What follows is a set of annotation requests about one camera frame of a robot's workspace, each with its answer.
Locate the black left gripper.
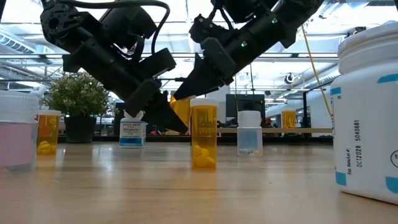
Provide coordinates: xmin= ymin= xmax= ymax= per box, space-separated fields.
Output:
xmin=62 ymin=38 xmax=190 ymax=135

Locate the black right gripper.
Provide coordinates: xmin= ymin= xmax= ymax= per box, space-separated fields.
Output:
xmin=173 ymin=17 xmax=295 ymax=101

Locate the wide amber pill bottle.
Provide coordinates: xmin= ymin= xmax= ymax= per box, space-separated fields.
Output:
xmin=281 ymin=109 xmax=297 ymax=129
xmin=169 ymin=95 xmax=195 ymax=128

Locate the white Melatonin supplement bottle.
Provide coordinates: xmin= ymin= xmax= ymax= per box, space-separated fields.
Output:
xmin=329 ymin=22 xmax=398 ymax=206
xmin=119 ymin=110 xmax=147 ymax=149

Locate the tall amber pill bottle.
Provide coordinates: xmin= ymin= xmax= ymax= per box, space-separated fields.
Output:
xmin=190 ymin=98 xmax=220 ymax=171

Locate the clear white-capped pill bottle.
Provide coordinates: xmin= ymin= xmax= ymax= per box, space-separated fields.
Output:
xmin=236 ymin=110 xmax=264 ymax=157

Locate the narrow amber pill bottle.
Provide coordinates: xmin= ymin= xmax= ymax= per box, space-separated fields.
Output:
xmin=36 ymin=110 xmax=62 ymax=157

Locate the translucent pink pill bottle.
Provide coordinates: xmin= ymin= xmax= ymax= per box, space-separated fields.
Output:
xmin=0 ymin=90 xmax=40 ymax=172

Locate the black computer monitor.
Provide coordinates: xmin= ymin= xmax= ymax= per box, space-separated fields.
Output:
xmin=225 ymin=94 xmax=267 ymax=119

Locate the long ceiling light strip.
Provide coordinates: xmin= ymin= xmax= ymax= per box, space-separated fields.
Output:
xmin=0 ymin=53 xmax=340 ymax=60

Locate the black plant pot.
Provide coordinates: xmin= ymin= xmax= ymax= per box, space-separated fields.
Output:
xmin=64 ymin=116 xmax=97 ymax=144

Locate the green bushy plant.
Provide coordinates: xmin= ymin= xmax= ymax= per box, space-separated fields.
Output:
xmin=41 ymin=70 xmax=112 ymax=118

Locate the white robot figure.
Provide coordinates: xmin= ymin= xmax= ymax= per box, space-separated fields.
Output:
xmin=30 ymin=86 xmax=47 ymax=97

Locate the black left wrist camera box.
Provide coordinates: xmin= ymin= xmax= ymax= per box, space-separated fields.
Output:
xmin=136 ymin=47 xmax=177 ymax=84

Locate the yellow hanging cable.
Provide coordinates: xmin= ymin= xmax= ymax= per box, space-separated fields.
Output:
xmin=300 ymin=24 xmax=333 ymax=119

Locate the ceiling air duct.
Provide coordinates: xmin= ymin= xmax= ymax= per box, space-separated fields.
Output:
xmin=0 ymin=30 xmax=55 ymax=57

